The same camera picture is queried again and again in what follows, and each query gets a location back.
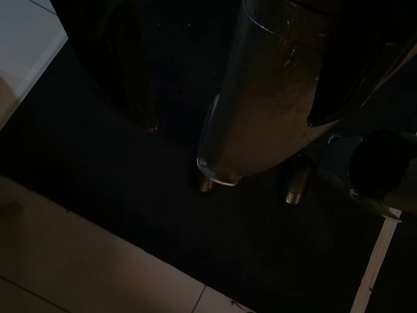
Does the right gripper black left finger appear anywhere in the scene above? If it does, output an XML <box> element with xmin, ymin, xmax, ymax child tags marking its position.
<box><xmin>50</xmin><ymin>0</ymin><xmax>162</xmax><ymax>133</ymax></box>

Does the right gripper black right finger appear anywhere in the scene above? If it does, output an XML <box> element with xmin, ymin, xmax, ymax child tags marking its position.
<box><xmin>308</xmin><ymin>0</ymin><xmax>417</xmax><ymax>128</ymax></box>

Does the black floor mat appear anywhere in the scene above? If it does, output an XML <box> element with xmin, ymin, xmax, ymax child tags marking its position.
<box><xmin>0</xmin><ymin>32</ymin><xmax>417</xmax><ymax>313</ymax></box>

